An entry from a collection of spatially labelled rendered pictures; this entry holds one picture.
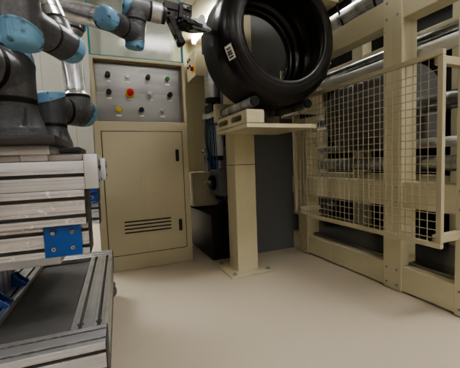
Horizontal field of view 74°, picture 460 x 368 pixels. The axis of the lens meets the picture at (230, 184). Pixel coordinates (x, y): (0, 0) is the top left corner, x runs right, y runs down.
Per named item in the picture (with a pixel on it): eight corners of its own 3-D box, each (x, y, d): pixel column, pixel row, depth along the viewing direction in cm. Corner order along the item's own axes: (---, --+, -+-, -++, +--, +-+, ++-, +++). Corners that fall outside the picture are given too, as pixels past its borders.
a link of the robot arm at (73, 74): (54, 126, 132) (38, -3, 129) (82, 129, 146) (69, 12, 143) (74, 123, 128) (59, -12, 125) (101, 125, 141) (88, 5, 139)
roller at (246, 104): (225, 107, 165) (230, 114, 166) (219, 112, 164) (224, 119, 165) (255, 93, 133) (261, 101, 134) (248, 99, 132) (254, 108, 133)
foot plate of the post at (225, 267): (215, 264, 191) (215, 261, 191) (253, 258, 202) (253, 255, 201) (232, 279, 167) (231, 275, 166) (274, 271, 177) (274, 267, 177)
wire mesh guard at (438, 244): (293, 213, 192) (291, 100, 187) (296, 213, 192) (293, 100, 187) (440, 249, 109) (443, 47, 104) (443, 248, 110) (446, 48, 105)
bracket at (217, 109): (213, 123, 165) (212, 104, 165) (277, 123, 181) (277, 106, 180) (215, 122, 162) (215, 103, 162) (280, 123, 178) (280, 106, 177)
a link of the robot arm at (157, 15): (152, 16, 119) (149, 25, 127) (163, 19, 121) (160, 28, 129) (152, -3, 119) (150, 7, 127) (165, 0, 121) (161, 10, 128)
